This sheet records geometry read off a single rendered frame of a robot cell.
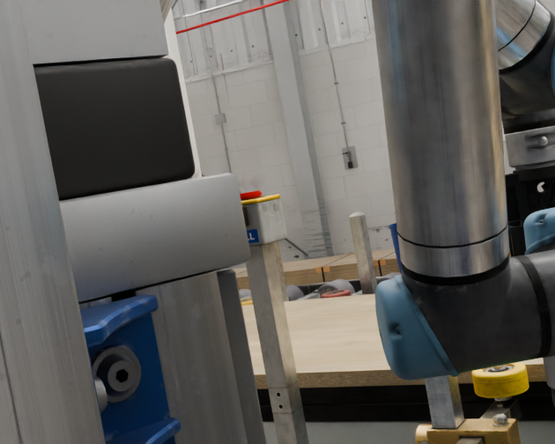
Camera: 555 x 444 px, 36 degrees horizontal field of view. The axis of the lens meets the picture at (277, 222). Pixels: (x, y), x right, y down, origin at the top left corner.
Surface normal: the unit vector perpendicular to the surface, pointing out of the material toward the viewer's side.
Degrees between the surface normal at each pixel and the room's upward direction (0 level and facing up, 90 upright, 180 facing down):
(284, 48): 90
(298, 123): 90
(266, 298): 90
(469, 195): 109
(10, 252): 90
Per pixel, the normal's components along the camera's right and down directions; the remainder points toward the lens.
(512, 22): 0.23, 0.36
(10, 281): 0.57, -0.06
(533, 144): -0.18, 0.08
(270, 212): 0.84, -0.12
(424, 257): -0.66, 0.37
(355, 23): -0.40, 0.12
